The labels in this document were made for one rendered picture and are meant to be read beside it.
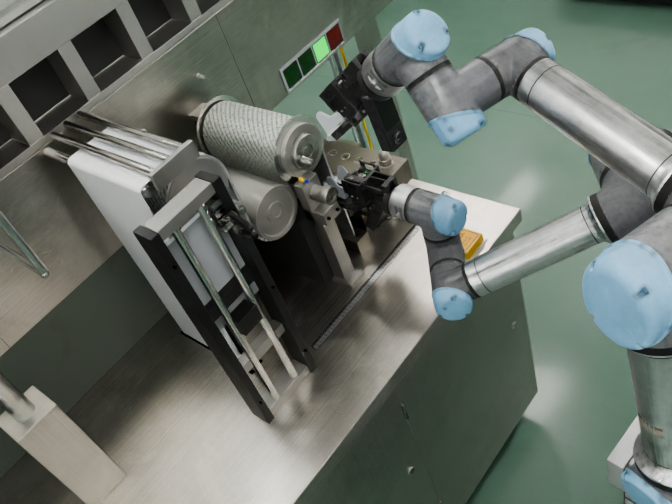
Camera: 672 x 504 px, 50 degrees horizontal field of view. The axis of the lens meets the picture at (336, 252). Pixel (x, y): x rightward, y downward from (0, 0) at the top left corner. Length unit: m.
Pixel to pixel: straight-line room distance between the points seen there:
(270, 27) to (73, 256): 0.73
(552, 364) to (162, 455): 1.44
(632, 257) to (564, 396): 1.65
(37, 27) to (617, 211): 1.11
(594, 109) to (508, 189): 2.15
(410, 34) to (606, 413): 1.66
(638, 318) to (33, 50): 1.15
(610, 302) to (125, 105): 1.10
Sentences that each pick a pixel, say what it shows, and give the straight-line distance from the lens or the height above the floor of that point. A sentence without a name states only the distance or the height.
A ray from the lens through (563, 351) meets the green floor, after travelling 2.59.
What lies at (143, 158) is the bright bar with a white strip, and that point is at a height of 1.44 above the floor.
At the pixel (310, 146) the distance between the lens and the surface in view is 1.51.
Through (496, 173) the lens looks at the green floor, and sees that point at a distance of 3.27.
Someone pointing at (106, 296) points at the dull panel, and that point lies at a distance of 1.72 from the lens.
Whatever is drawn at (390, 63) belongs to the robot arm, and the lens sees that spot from 1.09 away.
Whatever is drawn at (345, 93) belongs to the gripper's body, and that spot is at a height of 1.47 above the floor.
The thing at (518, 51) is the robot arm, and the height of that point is 1.51.
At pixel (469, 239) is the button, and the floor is 0.92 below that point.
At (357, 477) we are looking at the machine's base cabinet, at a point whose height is 0.71.
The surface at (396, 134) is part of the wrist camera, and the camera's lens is 1.23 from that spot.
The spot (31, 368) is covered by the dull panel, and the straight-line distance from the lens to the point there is 1.70.
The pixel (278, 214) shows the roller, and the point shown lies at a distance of 1.51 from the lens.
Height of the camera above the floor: 2.09
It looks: 42 degrees down
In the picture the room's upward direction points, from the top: 22 degrees counter-clockwise
